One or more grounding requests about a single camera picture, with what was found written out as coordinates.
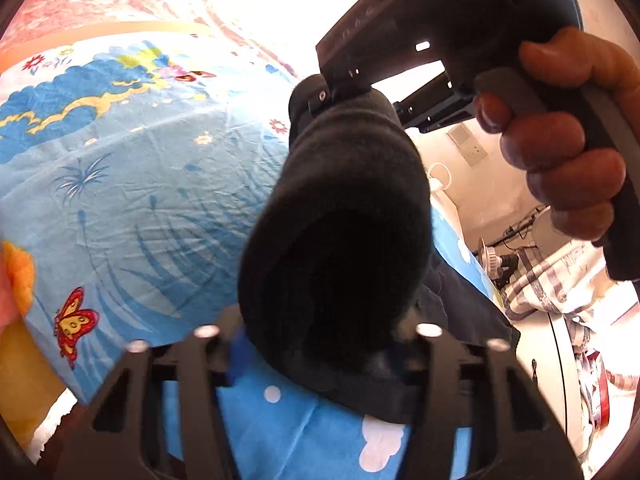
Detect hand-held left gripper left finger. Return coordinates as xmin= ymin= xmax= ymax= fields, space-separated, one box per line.
xmin=52 ymin=305 xmax=251 ymax=480

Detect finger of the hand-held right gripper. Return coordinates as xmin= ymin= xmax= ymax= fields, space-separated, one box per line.
xmin=307 ymin=87 xmax=335 ymax=113

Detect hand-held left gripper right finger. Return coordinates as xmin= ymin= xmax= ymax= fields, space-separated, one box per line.
xmin=400 ymin=322 xmax=586 ymax=480

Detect black pants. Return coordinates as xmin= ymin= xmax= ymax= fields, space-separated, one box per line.
xmin=237 ymin=74 xmax=521 ymax=426

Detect person's right hand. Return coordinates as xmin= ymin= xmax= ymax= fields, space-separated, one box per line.
xmin=472 ymin=26 xmax=640 ymax=242

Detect small white round fan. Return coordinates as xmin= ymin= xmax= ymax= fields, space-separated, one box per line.
xmin=479 ymin=240 xmax=506 ymax=273

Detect plaid blanket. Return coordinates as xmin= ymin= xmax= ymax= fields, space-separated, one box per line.
xmin=500 ymin=240 xmax=640 ymax=321

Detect cartoon printed bed sheet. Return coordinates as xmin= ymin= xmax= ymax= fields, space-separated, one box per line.
xmin=0 ymin=30 xmax=506 ymax=480

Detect pink floral quilt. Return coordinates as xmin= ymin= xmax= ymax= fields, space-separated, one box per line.
xmin=0 ymin=0 xmax=241 ymax=56

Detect white cable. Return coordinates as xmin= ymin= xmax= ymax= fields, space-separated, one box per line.
xmin=426 ymin=161 xmax=452 ymax=197

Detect white wall socket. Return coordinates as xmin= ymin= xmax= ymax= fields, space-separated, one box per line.
xmin=462 ymin=142 xmax=489 ymax=166

